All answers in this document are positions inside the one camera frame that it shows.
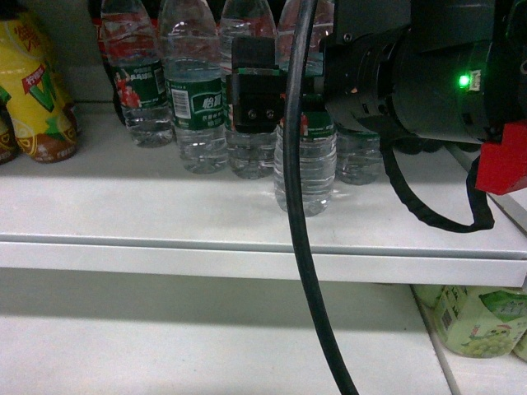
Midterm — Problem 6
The black sleeved cable loop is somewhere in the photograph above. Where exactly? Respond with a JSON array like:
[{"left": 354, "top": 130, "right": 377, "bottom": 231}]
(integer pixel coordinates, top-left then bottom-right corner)
[{"left": 380, "top": 143, "right": 496, "bottom": 235}]

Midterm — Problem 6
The yellow lemon tea bottle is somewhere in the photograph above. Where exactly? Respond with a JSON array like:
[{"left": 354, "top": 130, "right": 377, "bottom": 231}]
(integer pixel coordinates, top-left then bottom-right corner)
[{"left": 1, "top": 9, "right": 77, "bottom": 164}]

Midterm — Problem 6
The red plastic mount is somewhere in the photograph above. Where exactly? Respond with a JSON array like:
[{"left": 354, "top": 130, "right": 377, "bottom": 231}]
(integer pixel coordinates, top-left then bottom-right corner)
[{"left": 476, "top": 119, "right": 526, "bottom": 195}]

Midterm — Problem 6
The green grape juice carton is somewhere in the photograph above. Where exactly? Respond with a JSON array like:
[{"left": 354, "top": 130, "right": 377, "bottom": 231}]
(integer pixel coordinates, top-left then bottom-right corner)
[{"left": 432, "top": 286, "right": 526, "bottom": 359}]

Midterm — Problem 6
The thick black cable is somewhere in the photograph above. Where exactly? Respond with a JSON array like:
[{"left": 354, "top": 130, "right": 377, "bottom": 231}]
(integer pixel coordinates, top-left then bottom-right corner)
[{"left": 281, "top": 0, "right": 364, "bottom": 395}]

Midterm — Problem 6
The white metal shelf board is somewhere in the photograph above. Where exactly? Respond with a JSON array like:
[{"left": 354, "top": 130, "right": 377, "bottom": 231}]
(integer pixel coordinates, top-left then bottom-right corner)
[{"left": 1, "top": 103, "right": 526, "bottom": 286}]

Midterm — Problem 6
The pale green carton behind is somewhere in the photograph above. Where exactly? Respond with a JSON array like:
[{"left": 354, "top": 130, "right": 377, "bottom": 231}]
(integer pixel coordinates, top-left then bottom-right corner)
[{"left": 412, "top": 284, "right": 444, "bottom": 309}]

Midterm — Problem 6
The far left water bottle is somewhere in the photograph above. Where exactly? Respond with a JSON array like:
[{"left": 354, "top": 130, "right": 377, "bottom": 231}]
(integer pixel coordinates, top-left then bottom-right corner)
[{"left": 100, "top": 1, "right": 173, "bottom": 148}]

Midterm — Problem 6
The middle rear water bottle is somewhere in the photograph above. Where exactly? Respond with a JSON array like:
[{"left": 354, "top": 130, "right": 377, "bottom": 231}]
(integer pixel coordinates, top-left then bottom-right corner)
[{"left": 219, "top": 0, "right": 277, "bottom": 179}]

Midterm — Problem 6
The brown lemon tea bottle edge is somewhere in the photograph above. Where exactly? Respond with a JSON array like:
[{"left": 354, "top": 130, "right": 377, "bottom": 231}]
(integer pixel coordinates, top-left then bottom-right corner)
[{"left": 0, "top": 103, "right": 19, "bottom": 165}]

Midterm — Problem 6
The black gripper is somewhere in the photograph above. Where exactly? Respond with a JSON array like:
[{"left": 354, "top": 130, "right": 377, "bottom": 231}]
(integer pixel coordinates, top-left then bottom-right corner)
[{"left": 226, "top": 31, "right": 407, "bottom": 133}]

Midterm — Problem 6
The water bottle green label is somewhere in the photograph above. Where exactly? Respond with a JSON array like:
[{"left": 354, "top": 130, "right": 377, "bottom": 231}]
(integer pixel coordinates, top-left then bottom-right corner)
[{"left": 277, "top": 1, "right": 337, "bottom": 216}]

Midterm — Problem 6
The barcode side water bottle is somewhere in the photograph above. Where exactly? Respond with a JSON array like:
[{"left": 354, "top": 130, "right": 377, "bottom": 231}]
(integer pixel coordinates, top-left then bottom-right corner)
[{"left": 158, "top": 0, "right": 227, "bottom": 174}]

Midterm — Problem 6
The right rear water bottle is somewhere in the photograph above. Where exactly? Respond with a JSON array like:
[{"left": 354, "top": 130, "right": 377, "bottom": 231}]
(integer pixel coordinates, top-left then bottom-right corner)
[{"left": 336, "top": 127, "right": 383, "bottom": 185}]

